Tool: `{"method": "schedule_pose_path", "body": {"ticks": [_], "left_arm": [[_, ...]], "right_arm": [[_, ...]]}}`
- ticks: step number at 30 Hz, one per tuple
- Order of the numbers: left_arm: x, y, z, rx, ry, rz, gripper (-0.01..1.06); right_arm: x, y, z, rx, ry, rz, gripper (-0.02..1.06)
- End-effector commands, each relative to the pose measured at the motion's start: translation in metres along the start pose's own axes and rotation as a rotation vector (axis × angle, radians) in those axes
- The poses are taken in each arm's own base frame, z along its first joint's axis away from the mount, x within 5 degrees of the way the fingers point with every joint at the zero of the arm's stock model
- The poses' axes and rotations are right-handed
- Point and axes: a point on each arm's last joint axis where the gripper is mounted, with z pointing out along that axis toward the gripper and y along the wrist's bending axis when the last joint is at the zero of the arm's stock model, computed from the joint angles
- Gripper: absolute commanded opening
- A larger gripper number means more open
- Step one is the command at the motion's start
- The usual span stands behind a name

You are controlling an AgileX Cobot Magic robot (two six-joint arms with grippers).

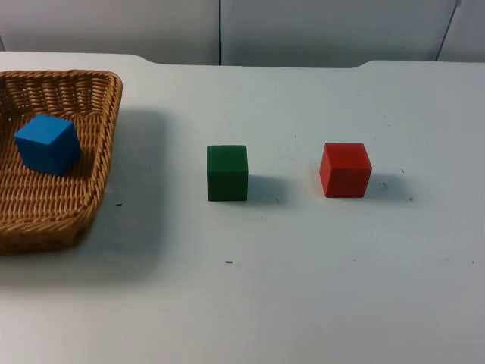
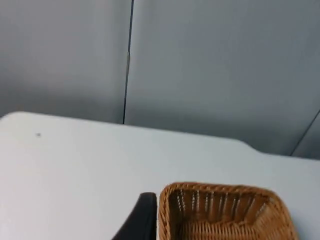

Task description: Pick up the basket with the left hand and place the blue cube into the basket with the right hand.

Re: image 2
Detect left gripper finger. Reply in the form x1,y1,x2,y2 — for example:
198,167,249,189
109,191,158,240

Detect pale brown wicker basket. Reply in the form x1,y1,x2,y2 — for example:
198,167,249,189
157,181,300,240

